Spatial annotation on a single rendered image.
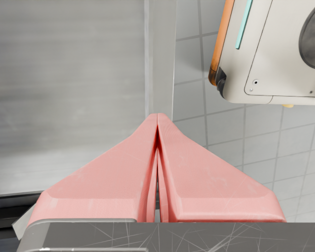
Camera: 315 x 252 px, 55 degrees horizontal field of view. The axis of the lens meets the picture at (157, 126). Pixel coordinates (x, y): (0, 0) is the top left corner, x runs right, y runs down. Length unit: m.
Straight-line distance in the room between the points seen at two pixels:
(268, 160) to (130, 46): 1.60
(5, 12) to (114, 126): 0.16
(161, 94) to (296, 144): 1.56
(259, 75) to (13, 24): 0.93
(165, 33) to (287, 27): 0.81
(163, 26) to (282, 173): 1.73
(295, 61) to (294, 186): 1.12
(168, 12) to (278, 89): 0.92
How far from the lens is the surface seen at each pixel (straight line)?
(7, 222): 0.47
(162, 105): 0.36
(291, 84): 1.22
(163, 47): 0.33
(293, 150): 1.89
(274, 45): 1.11
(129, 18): 0.31
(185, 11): 1.26
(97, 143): 0.38
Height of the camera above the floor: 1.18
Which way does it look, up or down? 53 degrees down
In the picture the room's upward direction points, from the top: 166 degrees clockwise
